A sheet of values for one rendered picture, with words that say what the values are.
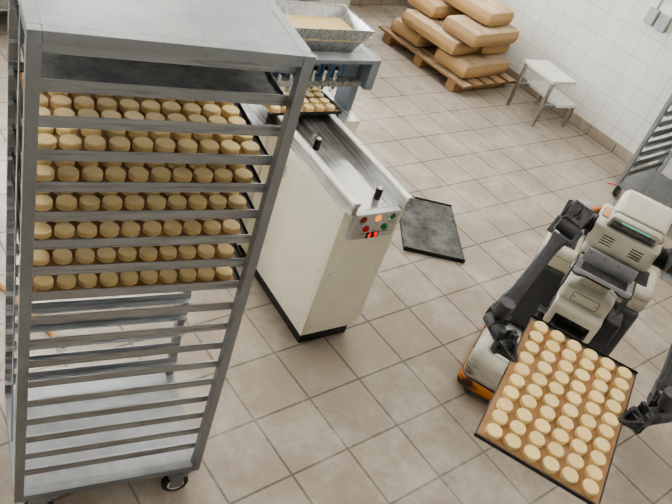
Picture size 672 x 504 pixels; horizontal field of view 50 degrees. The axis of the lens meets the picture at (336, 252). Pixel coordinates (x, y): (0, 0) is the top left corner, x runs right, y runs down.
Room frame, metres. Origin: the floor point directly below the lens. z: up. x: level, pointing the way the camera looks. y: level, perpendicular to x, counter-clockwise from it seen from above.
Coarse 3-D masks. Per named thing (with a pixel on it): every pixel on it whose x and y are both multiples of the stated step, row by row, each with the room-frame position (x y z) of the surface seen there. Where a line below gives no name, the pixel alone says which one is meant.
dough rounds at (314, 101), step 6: (282, 90) 3.27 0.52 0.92; (312, 90) 3.40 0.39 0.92; (306, 96) 3.31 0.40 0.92; (312, 96) 3.33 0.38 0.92; (318, 96) 3.36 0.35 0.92; (306, 102) 3.24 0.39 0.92; (312, 102) 3.27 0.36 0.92; (318, 102) 3.29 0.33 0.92; (324, 102) 3.31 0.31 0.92; (270, 108) 3.08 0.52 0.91; (276, 108) 3.07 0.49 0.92; (282, 108) 3.11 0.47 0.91; (306, 108) 3.19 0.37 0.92; (312, 108) 3.20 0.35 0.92; (318, 108) 3.23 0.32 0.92; (324, 108) 3.28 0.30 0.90; (330, 108) 3.27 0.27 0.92
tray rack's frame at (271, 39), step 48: (48, 0) 1.44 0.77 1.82; (96, 0) 1.52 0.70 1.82; (144, 0) 1.61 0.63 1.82; (192, 0) 1.71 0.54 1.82; (240, 0) 1.83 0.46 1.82; (96, 48) 1.36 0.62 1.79; (144, 48) 1.41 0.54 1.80; (192, 48) 1.47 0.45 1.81; (240, 48) 1.54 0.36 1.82; (288, 48) 1.64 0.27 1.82; (96, 384) 1.83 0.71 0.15; (144, 384) 1.91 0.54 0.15; (144, 432) 1.70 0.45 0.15; (48, 480) 1.38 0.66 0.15; (96, 480) 1.44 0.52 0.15
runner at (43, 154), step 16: (48, 160) 1.34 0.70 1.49; (64, 160) 1.36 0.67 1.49; (80, 160) 1.38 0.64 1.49; (96, 160) 1.40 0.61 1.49; (112, 160) 1.42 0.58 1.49; (128, 160) 1.44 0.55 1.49; (144, 160) 1.46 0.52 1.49; (160, 160) 1.49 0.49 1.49; (176, 160) 1.51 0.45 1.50; (192, 160) 1.53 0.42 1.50; (208, 160) 1.56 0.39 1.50; (224, 160) 1.58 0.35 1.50; (240, 160) 1.60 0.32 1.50; (256, 160) 1.63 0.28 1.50
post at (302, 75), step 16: (304, 64) 1.63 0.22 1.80; (304, 80) 1.64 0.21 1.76; (304, 96) 1.64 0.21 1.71; (288, 112) 1.63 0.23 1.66; (288, 128) 1.63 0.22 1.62; (288, 144) 1.64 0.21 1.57; (272, 160) 1.65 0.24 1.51; (272, 176) 1.63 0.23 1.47; (272, 192) 1.64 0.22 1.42; (272, 208) 1.64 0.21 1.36; (256, 224) 1.64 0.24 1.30; (256, 240) 1.63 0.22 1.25; (256, 256) 1.64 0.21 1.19; (240, 288) 1.63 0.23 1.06; (240, 304) 1.64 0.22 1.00; (240, 320) 1.64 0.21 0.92; (224, 336) 1.65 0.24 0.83; (224, 352) 1.63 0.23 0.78; (224, 368) 1.64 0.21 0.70; (208, 400) 1.64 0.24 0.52; (208, 416) 1.63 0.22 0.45; (208, 432) 1.64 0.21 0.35; (192, 464) 1.63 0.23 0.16
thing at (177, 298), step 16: (16, 304) 1.67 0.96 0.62; (32, 304) 1.69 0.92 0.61; (48, 304) 1.72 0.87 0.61; (64, 304) 1.75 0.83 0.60; (80, 304) 1.79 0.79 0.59; (96, 304) 1.82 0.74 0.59; (112, 304) 1.84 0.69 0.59; (128, 304) 1.87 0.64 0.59; (144, 304) 1.90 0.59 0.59; (160, 304) 1.93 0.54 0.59
